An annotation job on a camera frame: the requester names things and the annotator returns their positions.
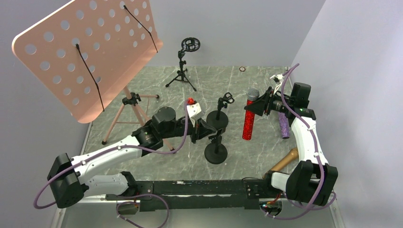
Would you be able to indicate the gold microphone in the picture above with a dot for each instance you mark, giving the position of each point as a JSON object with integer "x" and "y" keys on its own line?
{"x": 290, "y": 157}

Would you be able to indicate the black tripod shock mount stand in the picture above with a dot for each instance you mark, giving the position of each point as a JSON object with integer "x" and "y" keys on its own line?
{"x": 190, "y": 44}

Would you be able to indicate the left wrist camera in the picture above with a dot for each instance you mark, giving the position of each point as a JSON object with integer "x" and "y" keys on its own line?
{"x": 194, "y": 110}

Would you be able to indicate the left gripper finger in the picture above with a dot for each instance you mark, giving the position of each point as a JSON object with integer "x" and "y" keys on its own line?
{"x": 197, "y": 135}
{"x": 203, "y": 125}

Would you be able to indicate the red glitter microphone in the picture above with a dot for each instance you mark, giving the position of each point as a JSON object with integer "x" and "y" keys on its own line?
{"x": 249, "y": 119}

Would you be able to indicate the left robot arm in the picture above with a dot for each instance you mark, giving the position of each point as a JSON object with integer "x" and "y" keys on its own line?
{"x": 72, "y": 179}

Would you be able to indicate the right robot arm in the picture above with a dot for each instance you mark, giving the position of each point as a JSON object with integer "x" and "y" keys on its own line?
{"x": 313, "y": 179}

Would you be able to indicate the purple glitter microphone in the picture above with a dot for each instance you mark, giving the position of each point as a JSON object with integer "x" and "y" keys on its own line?
{"x": 284, "y": 127}

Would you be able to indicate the pink perforated music stand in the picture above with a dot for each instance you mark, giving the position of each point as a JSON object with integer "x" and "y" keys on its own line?
{"x": 87, "y": 51}

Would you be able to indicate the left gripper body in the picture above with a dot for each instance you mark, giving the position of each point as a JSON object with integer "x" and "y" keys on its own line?
{"x": 200, "y": 130}

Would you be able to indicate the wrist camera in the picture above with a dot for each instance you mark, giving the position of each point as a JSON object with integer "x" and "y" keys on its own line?
{"x": 279, "y": 79}
{"x": 194, "y": 110}

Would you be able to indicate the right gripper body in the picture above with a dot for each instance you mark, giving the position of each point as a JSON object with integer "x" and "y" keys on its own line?
{"x": 268, "y": 105}

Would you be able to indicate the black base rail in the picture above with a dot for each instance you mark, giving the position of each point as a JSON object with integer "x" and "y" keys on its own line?
{"x": 204, "y": 194}

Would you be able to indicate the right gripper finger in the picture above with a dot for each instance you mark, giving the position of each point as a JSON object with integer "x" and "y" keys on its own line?
{"x": 259, "y": 108}
{"x": 265, "y": 98}

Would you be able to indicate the black round mic stand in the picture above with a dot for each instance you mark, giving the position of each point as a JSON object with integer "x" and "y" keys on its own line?
{"x": 217, "y": 118}
{"x": 216, "y": 152}

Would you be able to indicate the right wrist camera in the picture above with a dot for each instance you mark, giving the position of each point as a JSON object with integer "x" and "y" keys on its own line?
{"x": 279, "y": 79}

